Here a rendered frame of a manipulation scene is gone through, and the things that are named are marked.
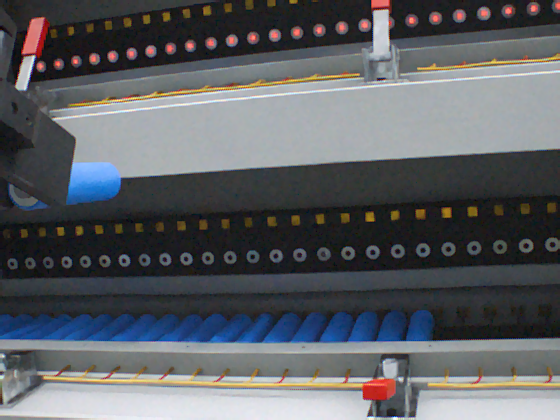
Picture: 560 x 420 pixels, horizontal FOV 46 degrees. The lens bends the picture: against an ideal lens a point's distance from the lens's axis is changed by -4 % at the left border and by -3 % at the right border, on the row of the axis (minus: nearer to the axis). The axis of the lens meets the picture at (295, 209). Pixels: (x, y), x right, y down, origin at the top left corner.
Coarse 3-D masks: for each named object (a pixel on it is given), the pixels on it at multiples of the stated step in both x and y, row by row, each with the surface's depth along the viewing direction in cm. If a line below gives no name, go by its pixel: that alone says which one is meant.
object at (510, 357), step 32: (0, 352) 50; (64, 352) 48; (96, 352) 48; (128, 352) 47; (160, 352) 46; (192, 352) 46; (224, 352) 45; (256, 352) 45; (288, 352) 44; (320, 352) 44; (352, 352) 43; (384, 352) 43; (416, 352) 42; (448, 352) 42; (480, 352) 41; (512, 352) 41; (544, 352) 40; (192, 384) 44; (224, 384) 44; (256, 384) 43; (288, 384) 43; (320, 384) 42; (352, 384) 42; (448, 384) 40; (480, 384) 40; (512, 384) 39; (544, 384) 39
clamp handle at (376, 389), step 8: (384, 360) 39; (384, 368) 39; (392, 368) 39; (384, 376) 39; (392, 376) 39; (368, 384) 33; (376, 384) 33; (384, 384) 32; (392, 384) 35; (368, 392) 33; (376, 392) 32; (384, 392) 32; (392, 392) 35; (368, 400) 33; (376, 400) 32
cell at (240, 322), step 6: (234, 318) 53; (240, 318) 53; (246, 318) 54; (228, 324) 52; (234, 324) 52; (240, 324) 53; (246, 324) 53; (222, 330) 51; (228, 330) 51; (234, 330) 51; (240, 330) 52; (216, 336) 50; (222, 336) 50; (228, 336) 50; (234, 336) 51; (210, 342) 49; (216, 342) 49; (222, 342) 49; (228, 342) 49; (234, 342) 50
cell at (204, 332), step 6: (210, 318) 54; (216, 318) 54; (222, 318) 55; (204, 324) 53; (210, 324) 53; (216, 324) 53; (222, 324) 54; (198, 330) 51; (204, 330) 51; (210, 330) 52; (216, 330) 53; (192, 336) 50; (198, 336) 50; (204, 336) 51; (210, 336) 51; (204, 342) 50
